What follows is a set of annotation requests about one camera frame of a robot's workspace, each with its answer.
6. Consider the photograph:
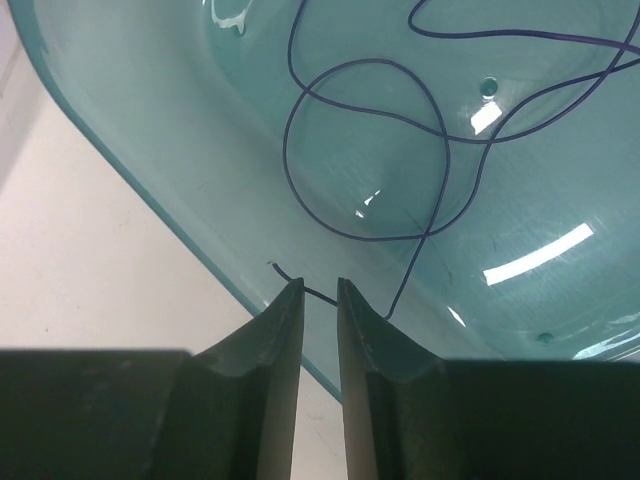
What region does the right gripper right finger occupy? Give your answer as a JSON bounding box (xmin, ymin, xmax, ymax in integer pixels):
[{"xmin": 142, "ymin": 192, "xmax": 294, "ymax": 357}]
[{"xmin": 337, "ymin": 279, "xmax": 639, "ymax": 479}]

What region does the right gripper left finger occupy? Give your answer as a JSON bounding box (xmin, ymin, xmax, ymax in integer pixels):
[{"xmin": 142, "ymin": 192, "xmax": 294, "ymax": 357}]
[{"xmin": 1, "ymin": 279, "xmax": 304, "ymax": 479}]

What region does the thin purple cable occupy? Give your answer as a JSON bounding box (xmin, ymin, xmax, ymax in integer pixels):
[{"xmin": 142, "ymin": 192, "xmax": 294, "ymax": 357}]
[{"xmin": 267, "ymin": 0, "xmax": 640, "ymax": 321}]

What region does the teal transparent plastic tub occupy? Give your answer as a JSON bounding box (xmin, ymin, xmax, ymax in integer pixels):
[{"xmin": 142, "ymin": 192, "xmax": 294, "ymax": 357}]
[{"xmin": 10, "ymin": 1, "xmax": 639, "ymax": 391}]

